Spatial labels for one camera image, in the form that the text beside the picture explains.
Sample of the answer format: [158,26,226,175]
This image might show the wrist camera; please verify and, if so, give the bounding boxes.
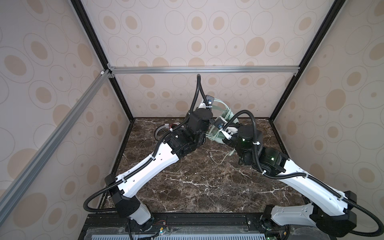
[199,95,215,111]
[214,117,238,140]

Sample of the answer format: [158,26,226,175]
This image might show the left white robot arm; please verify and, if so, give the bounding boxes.
[83,108,213,226]

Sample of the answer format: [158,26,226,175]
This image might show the silver aluminium rail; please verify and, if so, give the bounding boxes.
[110,66,300,75]
[1,70,112,225]

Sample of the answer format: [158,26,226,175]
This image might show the black vertical frame post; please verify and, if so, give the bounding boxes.
[269,0,346,123]
[71,0,135,121]

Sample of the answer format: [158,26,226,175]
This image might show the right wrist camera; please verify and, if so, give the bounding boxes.
[214,117,238,140]

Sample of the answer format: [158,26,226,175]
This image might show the silver aluminium rail left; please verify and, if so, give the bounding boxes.
[1,70,112,225]

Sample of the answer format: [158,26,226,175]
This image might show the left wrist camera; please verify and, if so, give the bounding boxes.
[199,95,215,111]

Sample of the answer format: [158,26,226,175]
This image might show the black vertical frame post right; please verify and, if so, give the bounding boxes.
[269,0,346,123]

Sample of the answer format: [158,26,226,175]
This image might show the mint green headphones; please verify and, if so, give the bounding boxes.
[206,99,234,144]

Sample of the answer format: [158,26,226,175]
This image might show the black vertical frame post left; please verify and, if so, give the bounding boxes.
[71,0,135,121]

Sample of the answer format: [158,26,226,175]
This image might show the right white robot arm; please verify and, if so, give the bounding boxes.
[219,124,384,238]

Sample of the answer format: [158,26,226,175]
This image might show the silver aluminium rail back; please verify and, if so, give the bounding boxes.
[110,66,300,75]

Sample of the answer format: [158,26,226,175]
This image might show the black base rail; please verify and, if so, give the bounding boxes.
[79,213,331,240]

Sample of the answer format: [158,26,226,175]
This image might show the white black headphones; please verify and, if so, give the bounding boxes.
[154,122,180,141]

